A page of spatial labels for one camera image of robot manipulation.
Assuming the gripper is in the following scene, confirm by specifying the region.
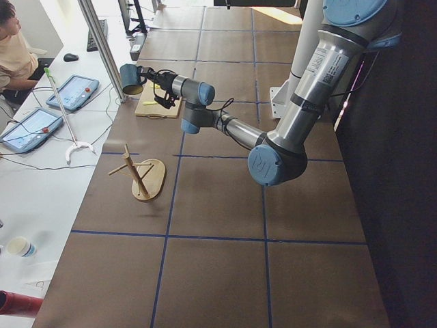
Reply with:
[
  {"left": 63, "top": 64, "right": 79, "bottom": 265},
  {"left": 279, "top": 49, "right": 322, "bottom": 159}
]
[{"left": 137, "top": 66, "right": 175, "bottom": 92}]

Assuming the dark blue cup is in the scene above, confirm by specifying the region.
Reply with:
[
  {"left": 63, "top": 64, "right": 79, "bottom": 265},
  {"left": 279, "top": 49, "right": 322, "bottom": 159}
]
[{"left": 119, "top": 64, "right": 144, "bottom": 95}]

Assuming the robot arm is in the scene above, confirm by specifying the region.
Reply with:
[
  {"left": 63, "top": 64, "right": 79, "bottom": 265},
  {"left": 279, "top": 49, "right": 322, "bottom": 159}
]
[{"left": 139, "top": 1, "right": 404, "bottom": 186}]

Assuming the wooden cup storage rack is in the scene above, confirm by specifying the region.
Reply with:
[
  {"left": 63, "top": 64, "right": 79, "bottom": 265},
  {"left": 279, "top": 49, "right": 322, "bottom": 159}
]
[{"left": 108, "top": 143, "right": 167, "bottom": 202}]

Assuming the paper cup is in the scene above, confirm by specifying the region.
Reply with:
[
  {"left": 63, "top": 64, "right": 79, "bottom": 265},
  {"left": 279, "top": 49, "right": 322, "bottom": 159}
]
[{"left": 6, "top": 236, "right": 37, "bottom": 257}]

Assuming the wooden cutting board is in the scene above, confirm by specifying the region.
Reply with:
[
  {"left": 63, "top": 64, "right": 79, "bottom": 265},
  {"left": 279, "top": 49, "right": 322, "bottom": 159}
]
[{"left": 135, "top": 81, "right": 181, "bottom": 118}]

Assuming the black keyboard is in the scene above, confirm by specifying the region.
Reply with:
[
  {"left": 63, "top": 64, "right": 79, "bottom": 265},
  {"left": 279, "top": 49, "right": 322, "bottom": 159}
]
[{"left": 86, "top": 18, "right": 109, "bottom": 53}]

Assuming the far teach pendant tablet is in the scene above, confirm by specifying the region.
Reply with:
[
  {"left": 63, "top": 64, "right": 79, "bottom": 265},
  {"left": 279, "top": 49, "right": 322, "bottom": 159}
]
[{"left": 57, "top": 74, "right": 100, "bottom": 111}]

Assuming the teach pendant tablet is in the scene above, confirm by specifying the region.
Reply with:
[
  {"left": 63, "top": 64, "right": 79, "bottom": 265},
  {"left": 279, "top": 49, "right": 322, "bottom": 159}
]
[
  {"left": 57, "top": 74, "right": 100, "bottom": 111},
  {"left": 1, "top": 108, "right": 64, "bottom": 154}
]

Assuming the black computer mouse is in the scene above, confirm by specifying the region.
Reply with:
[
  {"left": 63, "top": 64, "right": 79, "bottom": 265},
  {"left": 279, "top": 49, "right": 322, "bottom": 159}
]
[{"left": 63, "top": 53, "right": 79, "bottom": 62}]

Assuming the seated person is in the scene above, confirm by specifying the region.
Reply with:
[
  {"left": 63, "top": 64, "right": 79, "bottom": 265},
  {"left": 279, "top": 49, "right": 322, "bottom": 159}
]
[{"left": 1, "top": 1, "right": 50, "bottom": 105}]

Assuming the near teach pendant tablet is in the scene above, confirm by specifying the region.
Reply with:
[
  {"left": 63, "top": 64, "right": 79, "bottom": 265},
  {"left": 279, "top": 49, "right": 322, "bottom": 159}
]
[{"left": 1, "top": 108, "right": 64, "bottom": 154}]

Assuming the white column with base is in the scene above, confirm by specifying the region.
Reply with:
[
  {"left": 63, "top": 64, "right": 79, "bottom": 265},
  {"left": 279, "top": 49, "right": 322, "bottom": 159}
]
[{"left": 270, "top": 0, "right": 324, "bottom": 119}]

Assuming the red object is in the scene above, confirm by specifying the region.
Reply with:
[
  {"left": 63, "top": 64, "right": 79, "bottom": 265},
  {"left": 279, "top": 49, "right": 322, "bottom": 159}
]
[{"left": 1, "top": 290, "right": 43, "bottom": 318}]

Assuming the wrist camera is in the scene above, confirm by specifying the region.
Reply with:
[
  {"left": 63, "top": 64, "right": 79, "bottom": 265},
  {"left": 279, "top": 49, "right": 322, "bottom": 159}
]
[{"left": 154, "top": 91, "right": 180, "bottom": 109}]

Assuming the aluminium frame post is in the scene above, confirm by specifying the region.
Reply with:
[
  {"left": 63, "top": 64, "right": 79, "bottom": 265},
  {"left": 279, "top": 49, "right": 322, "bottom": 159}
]
[{"left": 78, "top": 0, "right": 126, "bottom": 103}]

